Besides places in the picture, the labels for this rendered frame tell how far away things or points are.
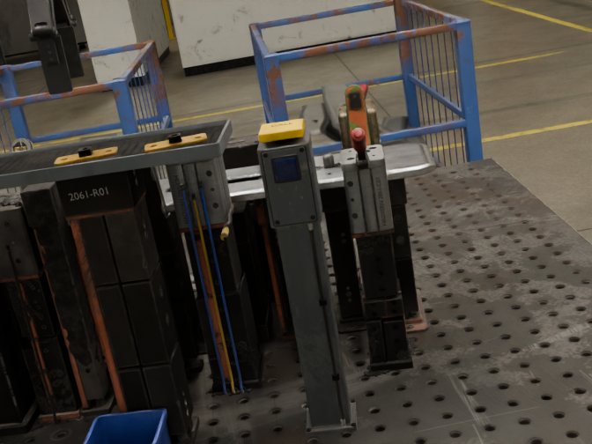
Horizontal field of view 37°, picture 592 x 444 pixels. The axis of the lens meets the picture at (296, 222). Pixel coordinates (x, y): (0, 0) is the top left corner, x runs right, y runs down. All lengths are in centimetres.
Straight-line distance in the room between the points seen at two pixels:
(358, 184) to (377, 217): 6
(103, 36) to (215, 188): 819
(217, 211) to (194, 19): 811
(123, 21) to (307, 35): 191
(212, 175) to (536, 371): 59
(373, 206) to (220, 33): 814
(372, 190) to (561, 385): 41
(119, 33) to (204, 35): 88
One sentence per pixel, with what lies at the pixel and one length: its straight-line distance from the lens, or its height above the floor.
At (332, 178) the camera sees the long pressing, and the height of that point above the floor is 100.
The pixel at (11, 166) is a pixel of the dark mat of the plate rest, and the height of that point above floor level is 116.
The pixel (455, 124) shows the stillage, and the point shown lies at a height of 55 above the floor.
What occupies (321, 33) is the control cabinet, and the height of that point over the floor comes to 21.
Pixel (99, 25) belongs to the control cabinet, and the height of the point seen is 68.
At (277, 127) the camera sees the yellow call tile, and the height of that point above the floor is 116.
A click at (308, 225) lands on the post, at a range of 119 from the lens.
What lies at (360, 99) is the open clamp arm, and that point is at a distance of 165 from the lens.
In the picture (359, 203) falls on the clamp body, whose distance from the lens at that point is 135.
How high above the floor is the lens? 142
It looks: 19 degrees down
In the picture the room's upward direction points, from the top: 10 degrees counter-clockwise
